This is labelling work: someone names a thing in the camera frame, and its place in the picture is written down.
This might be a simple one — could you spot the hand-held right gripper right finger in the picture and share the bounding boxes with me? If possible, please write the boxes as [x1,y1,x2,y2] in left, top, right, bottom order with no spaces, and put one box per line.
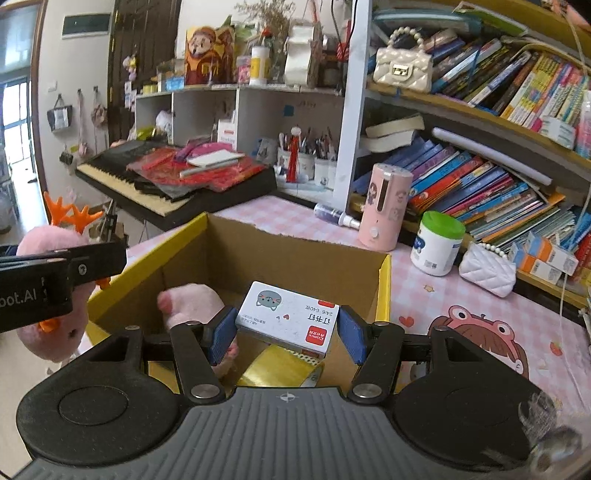
[338,307,485,401]

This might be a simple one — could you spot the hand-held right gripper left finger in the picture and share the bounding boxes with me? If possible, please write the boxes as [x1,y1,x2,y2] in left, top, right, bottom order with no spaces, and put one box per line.
[99,307,238,401]

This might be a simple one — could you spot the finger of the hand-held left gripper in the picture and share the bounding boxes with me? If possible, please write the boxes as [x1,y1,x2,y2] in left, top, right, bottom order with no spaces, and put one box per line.
[46,242,127,291]

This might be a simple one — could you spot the pink plush toy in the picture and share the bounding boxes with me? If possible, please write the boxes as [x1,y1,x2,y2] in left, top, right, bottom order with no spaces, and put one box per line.
[16,191,241,379]

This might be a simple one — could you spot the yellow tape roll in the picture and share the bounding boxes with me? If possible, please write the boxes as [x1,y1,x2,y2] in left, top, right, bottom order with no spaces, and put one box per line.
[235,344,325,388]

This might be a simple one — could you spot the white staple box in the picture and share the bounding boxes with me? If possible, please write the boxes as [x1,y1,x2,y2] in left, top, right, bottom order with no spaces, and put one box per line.
[235,281,341,360]

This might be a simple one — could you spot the yellow cardboard box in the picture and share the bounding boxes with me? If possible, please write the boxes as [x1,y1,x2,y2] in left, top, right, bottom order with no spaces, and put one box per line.
[85,212,393,398]

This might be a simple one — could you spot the black electronic keyboard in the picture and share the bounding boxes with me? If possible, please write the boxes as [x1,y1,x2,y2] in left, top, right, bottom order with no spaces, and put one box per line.
[75,141,278,232]

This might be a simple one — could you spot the white canister with green lid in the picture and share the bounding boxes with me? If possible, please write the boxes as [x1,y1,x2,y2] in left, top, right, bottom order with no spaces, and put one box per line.
[410,211,466,277]

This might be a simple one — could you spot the small spray bottle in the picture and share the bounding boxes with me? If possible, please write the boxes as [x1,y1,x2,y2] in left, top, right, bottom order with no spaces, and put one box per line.
[314,203,361,230]

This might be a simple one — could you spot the pink humidifier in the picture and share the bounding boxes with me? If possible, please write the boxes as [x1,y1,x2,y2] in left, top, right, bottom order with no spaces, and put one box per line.
[358,162,414,252]

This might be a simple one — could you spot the white quilted purse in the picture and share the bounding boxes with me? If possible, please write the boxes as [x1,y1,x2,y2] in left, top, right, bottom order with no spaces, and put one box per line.
[459,242,517,297]

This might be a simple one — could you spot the hanging tote bag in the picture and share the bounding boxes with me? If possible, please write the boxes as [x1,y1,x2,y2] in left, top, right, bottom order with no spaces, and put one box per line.
[47,95,74,134]

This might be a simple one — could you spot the white pen holders with pens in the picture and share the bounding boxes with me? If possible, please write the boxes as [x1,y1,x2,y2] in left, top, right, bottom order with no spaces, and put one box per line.
[276,129,339,190]

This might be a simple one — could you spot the row of colourful books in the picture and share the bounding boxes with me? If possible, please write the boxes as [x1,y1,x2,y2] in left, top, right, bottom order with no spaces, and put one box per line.
[406,136,578,243]

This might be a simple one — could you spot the dark wooden door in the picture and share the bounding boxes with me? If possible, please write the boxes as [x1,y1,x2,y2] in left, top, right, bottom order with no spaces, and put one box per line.
[108,0,183,148]

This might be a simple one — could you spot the orange and blue boxes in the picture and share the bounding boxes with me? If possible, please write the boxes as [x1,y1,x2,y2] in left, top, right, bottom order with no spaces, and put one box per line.
[510,231,580,284]

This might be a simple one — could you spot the bookshelf with wooden shelves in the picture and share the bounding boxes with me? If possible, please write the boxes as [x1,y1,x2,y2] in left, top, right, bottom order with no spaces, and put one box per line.
[344,0,591,308]

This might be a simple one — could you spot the white side shelf cabinet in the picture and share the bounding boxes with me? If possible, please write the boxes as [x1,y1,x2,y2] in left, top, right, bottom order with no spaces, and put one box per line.
[135,85,347,195]

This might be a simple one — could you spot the fortune god figure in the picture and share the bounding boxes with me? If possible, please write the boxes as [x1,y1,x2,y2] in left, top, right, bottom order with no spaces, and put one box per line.
[185,25,236,86]

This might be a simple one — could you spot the white bottle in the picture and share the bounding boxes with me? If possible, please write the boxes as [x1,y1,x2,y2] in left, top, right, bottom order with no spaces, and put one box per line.
[249,45,271,86]

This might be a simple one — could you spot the white ribbon roll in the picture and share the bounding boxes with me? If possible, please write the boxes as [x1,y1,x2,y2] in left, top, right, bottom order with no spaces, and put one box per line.
[284,21,324,88]

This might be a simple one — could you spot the row of tall thin books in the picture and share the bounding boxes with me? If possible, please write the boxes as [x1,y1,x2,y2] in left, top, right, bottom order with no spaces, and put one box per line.
[429,28,591,158]

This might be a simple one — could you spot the cream purse with pearl handle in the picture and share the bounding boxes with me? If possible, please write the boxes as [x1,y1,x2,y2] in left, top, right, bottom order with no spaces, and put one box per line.
[373,27,434,93]

